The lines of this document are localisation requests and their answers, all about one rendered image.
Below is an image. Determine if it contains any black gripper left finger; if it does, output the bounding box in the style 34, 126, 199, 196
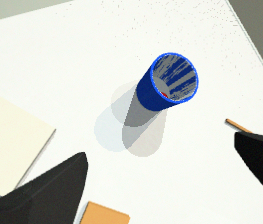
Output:
0, 152, 88, 224

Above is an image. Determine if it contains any brown wooden stick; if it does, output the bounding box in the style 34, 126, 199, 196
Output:
225, 118, 253, 133

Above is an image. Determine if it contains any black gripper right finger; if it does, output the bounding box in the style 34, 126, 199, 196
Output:
234, 131, 263, 186

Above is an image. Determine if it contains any blue mug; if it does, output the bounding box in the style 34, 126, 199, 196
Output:
135, 52, 199, 112

